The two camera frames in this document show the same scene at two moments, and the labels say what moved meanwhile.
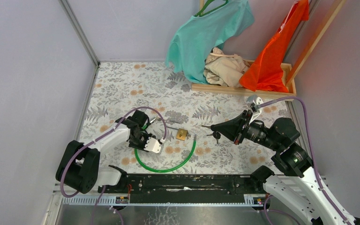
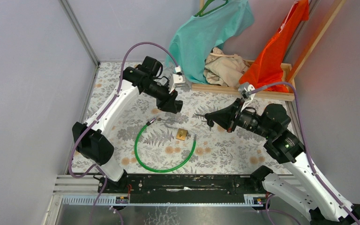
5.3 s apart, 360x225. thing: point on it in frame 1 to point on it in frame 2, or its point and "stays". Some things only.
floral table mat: [182, 117] stays
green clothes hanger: [200, 14] stays
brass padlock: [183, 135] stays
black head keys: [216, 135] to [209, 117]
